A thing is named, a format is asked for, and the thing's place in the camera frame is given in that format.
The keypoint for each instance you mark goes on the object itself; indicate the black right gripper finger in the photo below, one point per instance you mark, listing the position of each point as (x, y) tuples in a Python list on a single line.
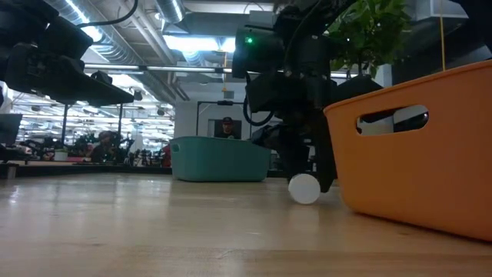
[(326, 154), (294, 150)]

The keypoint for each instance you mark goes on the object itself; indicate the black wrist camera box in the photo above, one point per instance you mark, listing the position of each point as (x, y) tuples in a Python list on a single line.
[(257, 52)]

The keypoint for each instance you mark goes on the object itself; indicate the orange plastic bin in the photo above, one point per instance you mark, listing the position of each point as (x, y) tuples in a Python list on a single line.
[(415, 177)]

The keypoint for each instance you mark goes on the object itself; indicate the green leafy plant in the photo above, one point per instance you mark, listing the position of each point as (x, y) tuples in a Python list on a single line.
[(369, 34)]

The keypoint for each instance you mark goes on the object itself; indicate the yellow clear pill bottle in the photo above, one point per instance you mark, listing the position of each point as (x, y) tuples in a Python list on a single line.
[(304, 188)]

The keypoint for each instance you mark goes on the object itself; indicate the person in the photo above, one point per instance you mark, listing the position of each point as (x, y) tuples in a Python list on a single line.
[(102, 148), (227, 129)]

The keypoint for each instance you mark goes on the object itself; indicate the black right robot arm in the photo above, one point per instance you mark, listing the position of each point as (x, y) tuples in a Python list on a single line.
[(307, 31)]

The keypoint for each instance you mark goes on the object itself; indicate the teal plastic bin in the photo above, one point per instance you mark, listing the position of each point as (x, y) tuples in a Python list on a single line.
[(219, 159)]

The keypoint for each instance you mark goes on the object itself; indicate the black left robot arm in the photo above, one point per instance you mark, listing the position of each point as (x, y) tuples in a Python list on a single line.
[(34, 23)]

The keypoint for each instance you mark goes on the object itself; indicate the small white plant pot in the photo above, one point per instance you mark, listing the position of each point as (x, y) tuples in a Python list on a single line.
[(60, 155)]

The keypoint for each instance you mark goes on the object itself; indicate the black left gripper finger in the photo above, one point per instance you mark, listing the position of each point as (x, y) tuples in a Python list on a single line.
[(103, 76), (92, 90)]

